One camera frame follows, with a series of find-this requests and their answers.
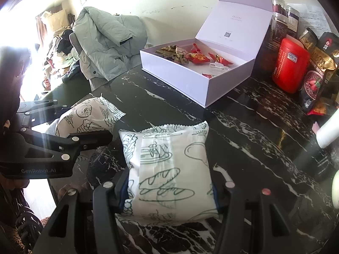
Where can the person's brown speckled clothing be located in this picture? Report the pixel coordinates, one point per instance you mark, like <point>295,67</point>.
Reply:
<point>16,217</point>

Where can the white gift box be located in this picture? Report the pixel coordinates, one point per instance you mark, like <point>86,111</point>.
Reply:
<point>230,84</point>

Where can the green gold snack packet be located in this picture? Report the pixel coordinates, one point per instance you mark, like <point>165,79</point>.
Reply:
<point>165,51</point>

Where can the person's left hand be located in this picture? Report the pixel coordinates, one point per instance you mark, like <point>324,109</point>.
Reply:
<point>13,184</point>

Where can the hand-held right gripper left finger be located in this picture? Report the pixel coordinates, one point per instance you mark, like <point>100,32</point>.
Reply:
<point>124,199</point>

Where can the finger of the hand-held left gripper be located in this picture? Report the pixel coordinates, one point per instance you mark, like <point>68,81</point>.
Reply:
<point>42,108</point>
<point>90,139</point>

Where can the red plastic ornament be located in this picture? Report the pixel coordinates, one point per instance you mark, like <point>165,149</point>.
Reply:
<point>195,49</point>

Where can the pale green puffer jacket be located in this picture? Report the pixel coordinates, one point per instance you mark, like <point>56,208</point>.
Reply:
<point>106,39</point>

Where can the black gold oat bag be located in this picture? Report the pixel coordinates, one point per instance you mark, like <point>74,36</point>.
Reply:
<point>317,66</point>

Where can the small red snack packet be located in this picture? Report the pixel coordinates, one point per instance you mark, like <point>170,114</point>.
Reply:
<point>316,109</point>

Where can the white cartoon cup with lid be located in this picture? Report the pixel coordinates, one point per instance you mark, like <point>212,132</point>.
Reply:
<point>335,190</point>

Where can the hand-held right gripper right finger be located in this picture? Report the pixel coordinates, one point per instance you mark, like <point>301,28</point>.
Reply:
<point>215,198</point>

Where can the tall clear jar dark contents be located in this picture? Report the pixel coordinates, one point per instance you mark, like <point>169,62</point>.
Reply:
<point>275,39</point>

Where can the small red sachet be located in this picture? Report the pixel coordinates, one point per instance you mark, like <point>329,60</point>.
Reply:
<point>207,75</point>

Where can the red gold candy packet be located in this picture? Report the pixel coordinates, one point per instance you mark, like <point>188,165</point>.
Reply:
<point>197,58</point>
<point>221,59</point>

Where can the small clear jar dark contents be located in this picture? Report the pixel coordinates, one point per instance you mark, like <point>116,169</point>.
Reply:
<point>279,6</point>
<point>293,21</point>

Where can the pile of clothes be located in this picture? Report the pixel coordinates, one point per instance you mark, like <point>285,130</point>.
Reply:
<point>58,47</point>

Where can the small dark gold bag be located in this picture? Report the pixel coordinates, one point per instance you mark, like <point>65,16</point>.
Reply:
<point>308,39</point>

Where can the printed paper sheet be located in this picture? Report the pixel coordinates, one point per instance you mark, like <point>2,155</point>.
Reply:
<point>315,18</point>

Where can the white paper roll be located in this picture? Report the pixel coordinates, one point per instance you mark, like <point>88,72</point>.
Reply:
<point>327,135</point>

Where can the red canister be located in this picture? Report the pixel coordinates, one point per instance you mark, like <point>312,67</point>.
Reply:
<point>290,66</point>

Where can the white bread packet line drawings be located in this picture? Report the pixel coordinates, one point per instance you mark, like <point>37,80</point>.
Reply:
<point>169,169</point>
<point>90,113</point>

